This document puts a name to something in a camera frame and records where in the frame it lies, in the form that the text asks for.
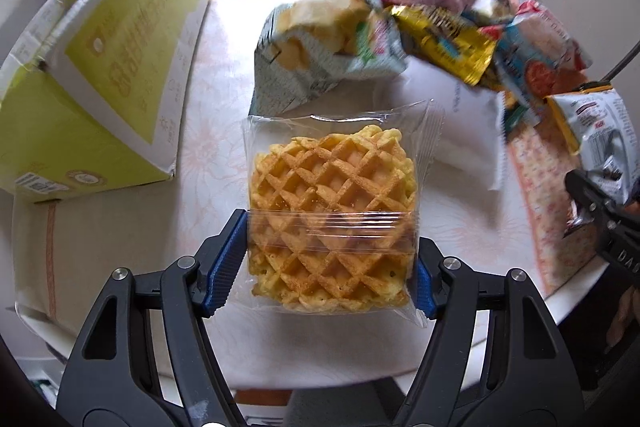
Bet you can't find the green cardboard box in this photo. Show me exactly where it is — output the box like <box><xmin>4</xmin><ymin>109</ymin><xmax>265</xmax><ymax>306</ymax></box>
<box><xmin>0</xmin><ymin>0</ymin><xmax>216</xmax><ymax>205</ymax></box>

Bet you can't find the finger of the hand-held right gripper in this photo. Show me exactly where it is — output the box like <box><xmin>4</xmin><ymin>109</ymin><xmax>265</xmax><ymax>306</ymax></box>
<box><xmin>565</xmin><ymin>169</ymin><xmax>640</xmax><ymax>249</ymax></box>

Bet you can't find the red white snack packet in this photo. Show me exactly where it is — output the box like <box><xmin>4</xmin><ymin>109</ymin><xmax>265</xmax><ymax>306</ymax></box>
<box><xmin>515</xmin><ymin>0</ymin><xmax>593</xmax><ymax>72</ymax></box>

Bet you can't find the person's right hand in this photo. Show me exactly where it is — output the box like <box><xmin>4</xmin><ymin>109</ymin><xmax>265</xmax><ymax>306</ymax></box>
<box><xmin>605</xmin><ymin>287</ymin><xmax>638</xmax><ymax>348</ymax></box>

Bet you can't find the green red snack packet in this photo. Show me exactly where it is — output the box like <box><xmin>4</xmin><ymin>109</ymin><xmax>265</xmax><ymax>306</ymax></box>
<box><xmin>357</xmin><ymin>0</ymin><xmax>411</xmax><ymax>75</ymax></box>

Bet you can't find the black cable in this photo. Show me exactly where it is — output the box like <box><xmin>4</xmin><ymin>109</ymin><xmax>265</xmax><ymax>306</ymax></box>
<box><xmin>602</xmin><ymin>49</ymin><xmax>640</xmax><ymax>85</ymax></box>

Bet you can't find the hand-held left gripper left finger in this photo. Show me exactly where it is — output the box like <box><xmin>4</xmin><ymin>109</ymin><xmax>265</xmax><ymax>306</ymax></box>
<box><xmin>55</xmin><ymin>208</ymin><xmax>251</xmax><ymax>427</ymax></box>

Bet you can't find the grey potato chip bag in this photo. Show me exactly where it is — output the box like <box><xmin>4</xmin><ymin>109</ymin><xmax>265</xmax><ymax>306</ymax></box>
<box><xmin>252</xmin><ymin>0</ymin><xmax>411</xmax><ymax>115</ymax></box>

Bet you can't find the silver black snack packet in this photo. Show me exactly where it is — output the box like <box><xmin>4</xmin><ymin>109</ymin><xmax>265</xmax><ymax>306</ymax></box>
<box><xmin>545</xmin><ymin>89</ymin><xmax>640</xmax><ymax>238</ymax></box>

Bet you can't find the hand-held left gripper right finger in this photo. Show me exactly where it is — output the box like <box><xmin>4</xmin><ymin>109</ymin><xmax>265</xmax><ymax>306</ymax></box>
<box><xmin>395</xmin><ymin>237</ymin><xmax>586</xmax><ymax>427</ymax></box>

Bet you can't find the clear waffle packet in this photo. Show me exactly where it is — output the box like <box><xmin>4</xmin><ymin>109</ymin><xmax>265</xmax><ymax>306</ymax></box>
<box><xmin>242</xmin><ymin>99</ymin><xmax>446</xmax><ymax>329</ymax></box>

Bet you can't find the plain white snack packet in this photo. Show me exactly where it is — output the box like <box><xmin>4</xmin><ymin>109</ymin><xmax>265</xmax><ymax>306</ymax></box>
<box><xmin>440</xmin><ymin>94</ymin><xmax>508</xmax><ymax>190</ymax></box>

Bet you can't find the blue red snack packet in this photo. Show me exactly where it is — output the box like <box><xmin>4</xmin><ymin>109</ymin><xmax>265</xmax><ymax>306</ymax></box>
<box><xmin>492</xmin><ymin>14</ymin><xmax>566</xmax><ymax>128</ymax></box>

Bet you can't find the gold snack packet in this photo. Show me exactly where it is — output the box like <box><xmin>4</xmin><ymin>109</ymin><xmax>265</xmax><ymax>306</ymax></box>
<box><xmin>390</xmin><ymin>4</ymin><xmax>501</xmax><ymax>88</ymax></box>

